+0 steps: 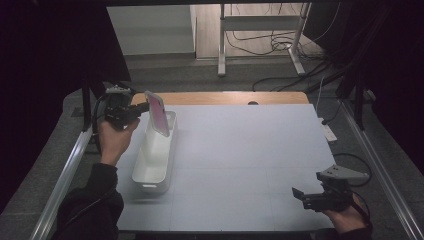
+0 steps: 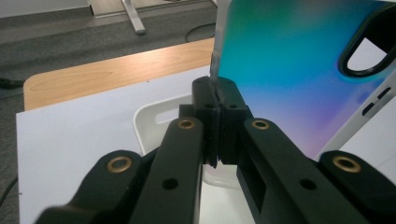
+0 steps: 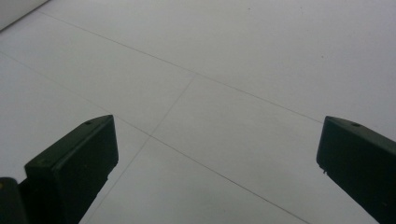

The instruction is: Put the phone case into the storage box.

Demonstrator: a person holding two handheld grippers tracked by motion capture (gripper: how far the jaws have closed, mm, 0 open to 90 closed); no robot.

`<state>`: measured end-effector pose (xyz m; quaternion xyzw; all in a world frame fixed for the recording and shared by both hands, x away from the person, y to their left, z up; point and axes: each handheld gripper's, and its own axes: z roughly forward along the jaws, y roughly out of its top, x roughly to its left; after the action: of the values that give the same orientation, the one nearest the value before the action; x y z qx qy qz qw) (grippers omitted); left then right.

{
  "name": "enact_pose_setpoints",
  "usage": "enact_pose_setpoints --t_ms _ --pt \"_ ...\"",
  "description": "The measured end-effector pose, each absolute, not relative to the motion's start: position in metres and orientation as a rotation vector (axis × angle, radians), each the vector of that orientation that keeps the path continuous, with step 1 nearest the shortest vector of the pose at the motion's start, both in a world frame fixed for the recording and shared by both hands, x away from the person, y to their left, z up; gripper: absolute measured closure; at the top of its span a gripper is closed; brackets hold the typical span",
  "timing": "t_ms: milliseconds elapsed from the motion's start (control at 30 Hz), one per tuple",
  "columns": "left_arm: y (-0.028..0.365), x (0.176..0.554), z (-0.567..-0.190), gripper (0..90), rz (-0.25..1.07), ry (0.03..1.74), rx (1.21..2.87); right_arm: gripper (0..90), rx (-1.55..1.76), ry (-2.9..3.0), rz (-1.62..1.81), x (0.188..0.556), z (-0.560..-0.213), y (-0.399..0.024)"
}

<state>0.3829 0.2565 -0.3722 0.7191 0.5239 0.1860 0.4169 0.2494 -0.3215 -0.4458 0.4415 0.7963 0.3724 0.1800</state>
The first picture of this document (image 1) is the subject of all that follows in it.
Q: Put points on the person's right hand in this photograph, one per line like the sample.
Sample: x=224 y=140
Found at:
x=346 y=218

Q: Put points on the white metal desk frame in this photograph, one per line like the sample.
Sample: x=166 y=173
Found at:
x=222 y=40

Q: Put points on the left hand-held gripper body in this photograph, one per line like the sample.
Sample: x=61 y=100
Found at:
x=117 y=108

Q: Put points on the white plastic storage bin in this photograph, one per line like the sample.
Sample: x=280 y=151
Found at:
x=155 y=156

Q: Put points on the person's left hand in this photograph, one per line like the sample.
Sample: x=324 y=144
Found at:
x=115 y=140

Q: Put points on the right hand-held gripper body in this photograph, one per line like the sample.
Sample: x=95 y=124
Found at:
x=330 y=196

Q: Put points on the black curtain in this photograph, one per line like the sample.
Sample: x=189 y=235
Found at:
x=50 y=50
x=393 y=66

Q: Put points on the white table mat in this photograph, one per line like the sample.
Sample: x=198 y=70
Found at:
x=240 y=166

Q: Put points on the wooden table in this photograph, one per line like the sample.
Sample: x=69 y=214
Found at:
x=213 y=98

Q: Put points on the aluminium rail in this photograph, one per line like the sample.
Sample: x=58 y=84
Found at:
x=383 y=173
x=63 y=180

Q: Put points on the white cabinet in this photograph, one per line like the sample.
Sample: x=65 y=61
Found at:
x=153 y=30

